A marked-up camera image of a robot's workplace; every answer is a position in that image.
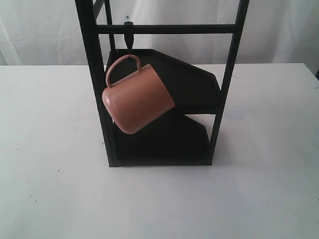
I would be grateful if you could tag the pink enamel mug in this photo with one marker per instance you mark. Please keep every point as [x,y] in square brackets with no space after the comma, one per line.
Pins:
[136,100]

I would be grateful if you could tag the black metal shelf rack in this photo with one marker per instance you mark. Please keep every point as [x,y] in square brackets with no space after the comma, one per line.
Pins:
[185,135]

